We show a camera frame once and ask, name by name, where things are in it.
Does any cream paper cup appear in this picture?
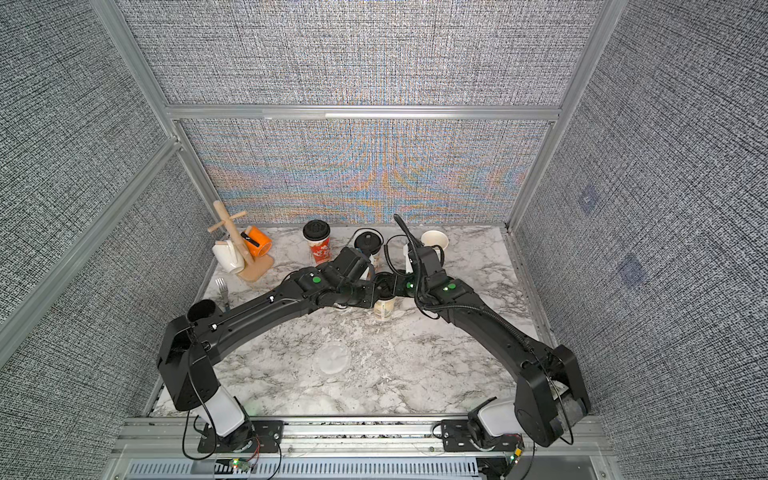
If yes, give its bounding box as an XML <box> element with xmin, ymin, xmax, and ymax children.
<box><xmin>420</xmin><ymin>230</ymin><xmax>450</xmax><ymax>250</ymax></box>
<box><xmin>373</xmin><ymin>298</ymin><xmax>397</xmax><ymax>320</ymax></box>

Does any red paper milk tea cup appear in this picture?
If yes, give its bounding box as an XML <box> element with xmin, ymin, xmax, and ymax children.
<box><xmin>308</xmin><ymin>237</ymin><xmax>332</xmax><ymax>265</ymax></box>

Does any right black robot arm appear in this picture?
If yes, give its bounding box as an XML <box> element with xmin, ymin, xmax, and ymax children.
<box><xmin>383</xmin><ymin>274</ymin><xmax>591</xmax><ymax>447</ymax></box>

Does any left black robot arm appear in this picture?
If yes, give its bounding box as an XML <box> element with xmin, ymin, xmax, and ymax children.
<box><xmin>157</xmin><ymin>267</ymin><xmax>379</xmax><ymax>438</ymax></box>

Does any white leak-proof paper disc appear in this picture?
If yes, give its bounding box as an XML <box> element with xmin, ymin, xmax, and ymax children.
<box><xmin>315</xmin><ymin>342</ymin><xmax>351</xmax><ymax>376</ymax></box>

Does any wooden mug tree stand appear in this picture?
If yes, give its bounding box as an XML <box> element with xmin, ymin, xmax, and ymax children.
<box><xmin>208</xmin><ymin>200</ymin><xmax>274</xmax><ymax>282</ymax></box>

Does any orange mug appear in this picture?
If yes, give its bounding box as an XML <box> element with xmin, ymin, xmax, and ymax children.
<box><xmin>240</xmin><ymin>226</ymin><xmax>272</xmax><ymax>258</ymax></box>

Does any white mug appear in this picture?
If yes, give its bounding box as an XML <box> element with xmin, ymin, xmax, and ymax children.
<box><xmin>212</xmin><ymin>240</ymin><xmax>245</xmax><ymax>274</ymax></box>

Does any black mug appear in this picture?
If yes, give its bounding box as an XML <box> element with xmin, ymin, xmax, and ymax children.
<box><xmin>186</xmin><ymin>299</ymin><xmax>218</xmax><ymax>323</ymax></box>

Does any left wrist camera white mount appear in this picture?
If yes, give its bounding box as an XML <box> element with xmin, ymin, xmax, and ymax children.
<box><xmin>323</xmin><ymin>245</ymin><xmax>378</xmax><ymax>286</ymax></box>

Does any silver fork green handle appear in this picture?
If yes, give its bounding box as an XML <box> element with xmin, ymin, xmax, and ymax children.
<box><xmin>215</xmin><ymin>277</ymin><xmax>230</xmax><ymax>311</ymax></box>

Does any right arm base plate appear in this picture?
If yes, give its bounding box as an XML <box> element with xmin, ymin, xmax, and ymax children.
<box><xmin>436</xmin><ymin>419</ymin><xmax>525</xmax><ymax>454</ymax></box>

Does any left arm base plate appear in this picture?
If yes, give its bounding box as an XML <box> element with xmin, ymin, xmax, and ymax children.
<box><xmin>197</xmin><ymin>420</ymin><xmax>285</xmax><ymax>454</ymax></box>

